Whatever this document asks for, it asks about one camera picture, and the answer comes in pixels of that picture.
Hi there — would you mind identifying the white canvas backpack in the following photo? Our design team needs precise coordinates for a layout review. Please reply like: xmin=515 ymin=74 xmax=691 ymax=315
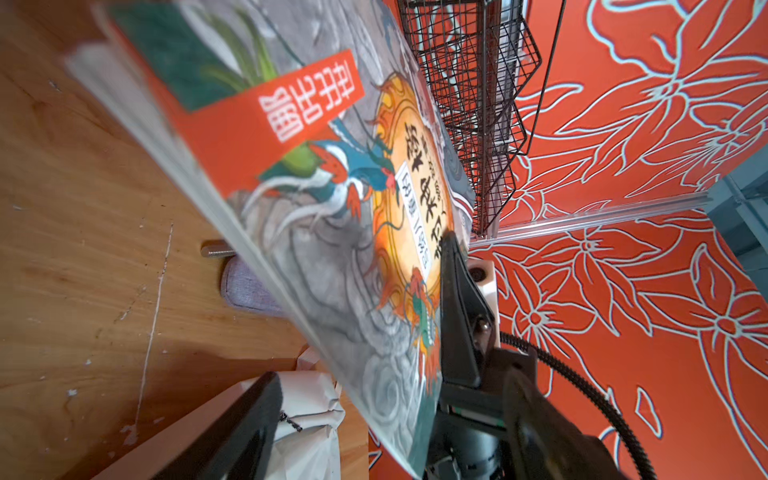
xmin=98 ymin=348 xmax=345 ymax=479

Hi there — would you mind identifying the silver metal tool with handle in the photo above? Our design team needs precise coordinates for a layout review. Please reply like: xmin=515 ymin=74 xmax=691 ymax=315
xmin=200 ymin=240 xmax=236 ymax=258

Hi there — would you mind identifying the grey mythology story book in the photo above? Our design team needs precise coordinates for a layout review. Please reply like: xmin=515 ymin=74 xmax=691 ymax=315
xmin=66 ymin=1 xmax=475 ymax=478

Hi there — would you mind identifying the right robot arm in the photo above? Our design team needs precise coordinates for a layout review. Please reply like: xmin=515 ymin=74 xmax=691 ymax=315
xmin=423 ymin=232 xmax=656 ymax=479

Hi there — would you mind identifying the grey fabric pouch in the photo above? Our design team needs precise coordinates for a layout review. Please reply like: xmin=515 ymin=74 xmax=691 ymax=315
xmin=220 ymin=256 xmax=286 ymax=318

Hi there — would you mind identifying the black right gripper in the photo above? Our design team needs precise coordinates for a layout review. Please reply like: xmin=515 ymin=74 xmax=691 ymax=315
xmin=423 ymin=231 xmax=537 ymax=479

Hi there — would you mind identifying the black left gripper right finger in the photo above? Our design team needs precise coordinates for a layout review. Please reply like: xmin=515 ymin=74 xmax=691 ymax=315
xmin=502 ymin=368 xmax=626 ymax=479

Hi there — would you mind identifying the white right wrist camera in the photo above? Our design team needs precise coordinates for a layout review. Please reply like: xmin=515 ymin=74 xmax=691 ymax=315
xmin=468 ymin=258 xmax=501 ymax=348

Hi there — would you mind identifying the black wire wall basket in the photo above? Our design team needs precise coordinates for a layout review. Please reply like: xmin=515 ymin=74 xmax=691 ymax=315
xmin=397 ymin=1 xmax=558 ymax=238

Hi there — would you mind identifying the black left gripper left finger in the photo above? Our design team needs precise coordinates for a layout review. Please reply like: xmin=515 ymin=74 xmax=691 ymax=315
xmin=154 ymin=372 xmax=283 ymax=479

